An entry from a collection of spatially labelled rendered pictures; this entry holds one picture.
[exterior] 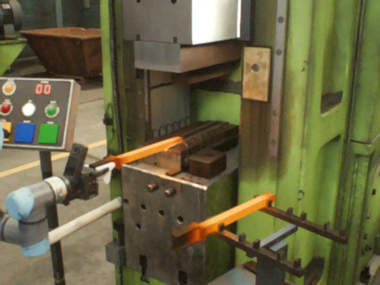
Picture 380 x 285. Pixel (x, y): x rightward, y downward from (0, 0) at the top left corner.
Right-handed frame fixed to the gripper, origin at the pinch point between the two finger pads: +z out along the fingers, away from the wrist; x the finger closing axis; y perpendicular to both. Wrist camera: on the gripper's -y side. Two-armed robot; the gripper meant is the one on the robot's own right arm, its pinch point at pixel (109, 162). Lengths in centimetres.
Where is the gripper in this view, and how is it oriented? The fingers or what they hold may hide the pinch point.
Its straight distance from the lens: 145.2
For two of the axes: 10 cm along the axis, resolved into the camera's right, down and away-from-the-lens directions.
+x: 8.2, 1.8, -5.4
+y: -0.1, 9.5, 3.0
